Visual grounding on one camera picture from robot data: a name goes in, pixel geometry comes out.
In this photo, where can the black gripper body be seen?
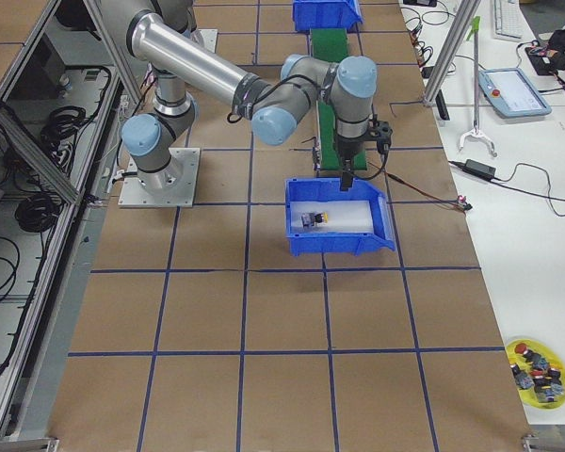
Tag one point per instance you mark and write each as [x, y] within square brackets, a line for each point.
[347, 150]

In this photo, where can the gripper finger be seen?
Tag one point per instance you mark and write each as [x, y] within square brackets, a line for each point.
[345, 181]

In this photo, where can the yellow mushroom push button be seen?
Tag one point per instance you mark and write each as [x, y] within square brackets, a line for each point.
[310, 220]

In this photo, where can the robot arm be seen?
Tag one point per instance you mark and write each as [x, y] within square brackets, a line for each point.
[159, 32]

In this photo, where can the yellow tray of buttons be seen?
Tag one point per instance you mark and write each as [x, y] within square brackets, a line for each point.
[538, 373]

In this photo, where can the blue right storage bin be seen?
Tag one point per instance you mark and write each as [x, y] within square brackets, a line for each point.
[328, 190]

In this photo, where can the blue storage bin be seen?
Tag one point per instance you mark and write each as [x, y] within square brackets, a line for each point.
[316, 14]
[328, 190]

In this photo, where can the white foam pad right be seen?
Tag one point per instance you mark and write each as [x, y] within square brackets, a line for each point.
[343, 217]

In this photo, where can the green conveyor belt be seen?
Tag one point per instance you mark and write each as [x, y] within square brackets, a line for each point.
[347, 85]

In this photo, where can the black power adapter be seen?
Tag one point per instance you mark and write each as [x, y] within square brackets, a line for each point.
[479, 170]

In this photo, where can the blue left storage bin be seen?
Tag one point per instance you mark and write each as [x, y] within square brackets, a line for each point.
[316, 14]

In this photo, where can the teach pendant tablet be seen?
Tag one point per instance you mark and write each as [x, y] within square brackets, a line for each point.
[511, 93]

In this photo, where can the reacher grabber tool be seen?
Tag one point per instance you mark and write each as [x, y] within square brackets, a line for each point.
[476, 132]

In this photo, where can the white keyboard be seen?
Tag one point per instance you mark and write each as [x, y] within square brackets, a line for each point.
[507, 19]

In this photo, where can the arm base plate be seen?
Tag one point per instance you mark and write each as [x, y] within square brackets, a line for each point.
[206, 38]
[173, 186]

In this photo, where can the aluminium frame post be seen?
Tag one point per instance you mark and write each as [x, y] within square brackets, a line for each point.
[457, 32]

